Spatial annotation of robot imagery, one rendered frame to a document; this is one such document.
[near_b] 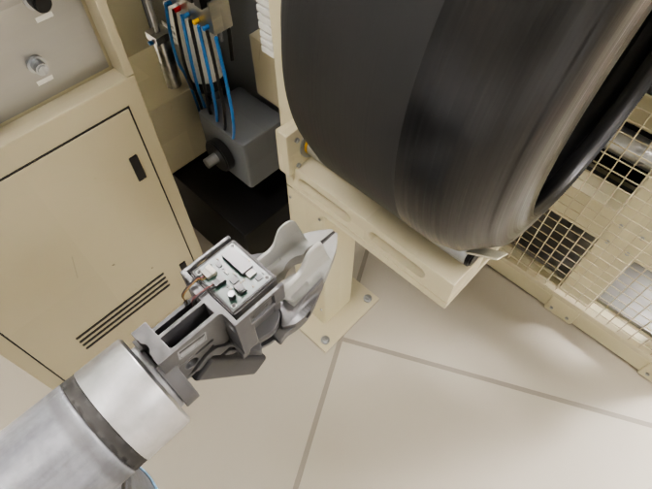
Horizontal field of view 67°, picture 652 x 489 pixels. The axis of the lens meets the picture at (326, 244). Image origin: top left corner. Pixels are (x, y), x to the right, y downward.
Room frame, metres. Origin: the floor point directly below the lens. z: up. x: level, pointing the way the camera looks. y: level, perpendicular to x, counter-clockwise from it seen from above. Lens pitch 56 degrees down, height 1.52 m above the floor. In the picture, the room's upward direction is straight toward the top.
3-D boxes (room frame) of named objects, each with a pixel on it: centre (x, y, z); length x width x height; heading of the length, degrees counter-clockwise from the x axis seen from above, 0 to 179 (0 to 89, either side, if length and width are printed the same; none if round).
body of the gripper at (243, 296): (0.18, 0.10, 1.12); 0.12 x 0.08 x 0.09; 136
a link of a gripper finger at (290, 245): (0.27, 0.03, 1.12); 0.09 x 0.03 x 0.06; 136
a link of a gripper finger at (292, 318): (0.21, 0.04, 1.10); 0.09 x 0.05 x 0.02; 136
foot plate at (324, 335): (0.78, 0.01, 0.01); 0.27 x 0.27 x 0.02; 46
